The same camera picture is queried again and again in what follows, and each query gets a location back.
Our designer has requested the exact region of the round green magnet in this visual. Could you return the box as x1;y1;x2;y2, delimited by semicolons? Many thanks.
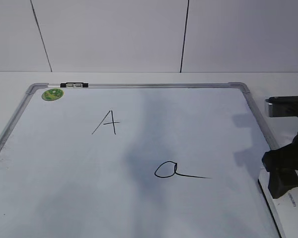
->
41;88;64;101

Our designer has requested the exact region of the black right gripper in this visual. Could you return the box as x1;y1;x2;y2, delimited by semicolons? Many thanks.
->
262;132;298;199

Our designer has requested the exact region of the black and clear marker pen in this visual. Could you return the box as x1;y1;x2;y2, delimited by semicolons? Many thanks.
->
48;82;89;88

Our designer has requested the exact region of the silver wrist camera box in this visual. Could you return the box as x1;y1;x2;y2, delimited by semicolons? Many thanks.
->
265;96;298;118

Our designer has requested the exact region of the white whiteboard with aluminium frame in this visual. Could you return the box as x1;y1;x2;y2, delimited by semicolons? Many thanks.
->
0;87;278;238

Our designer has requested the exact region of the white whiteboard eraser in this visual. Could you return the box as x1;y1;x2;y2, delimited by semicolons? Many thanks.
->
258;168;298;238

